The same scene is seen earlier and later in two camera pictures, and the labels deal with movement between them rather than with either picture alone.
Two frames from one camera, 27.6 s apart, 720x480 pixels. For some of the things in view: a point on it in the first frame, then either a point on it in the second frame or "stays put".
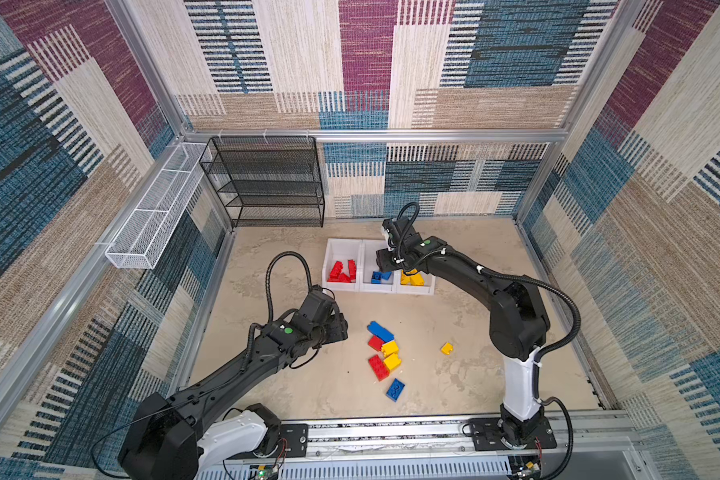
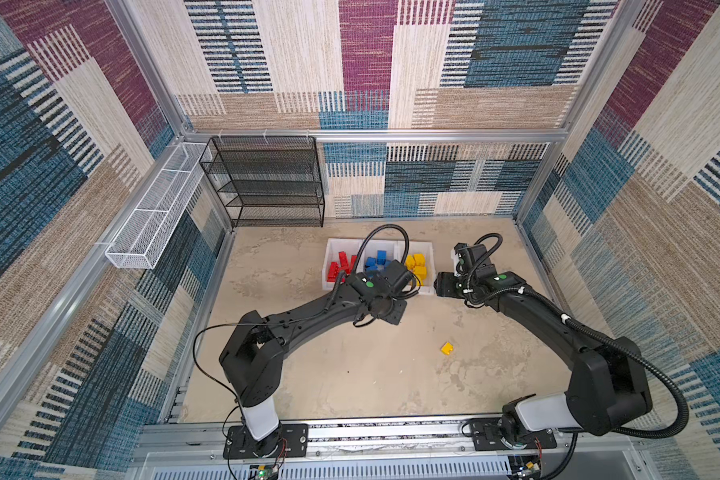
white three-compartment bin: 364,253 stays put
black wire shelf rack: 267,181 stays put
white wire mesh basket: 137,244 stays put
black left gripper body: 333,330 to 394,311
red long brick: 379,367 to 333,272
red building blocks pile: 335,272 to 343,259
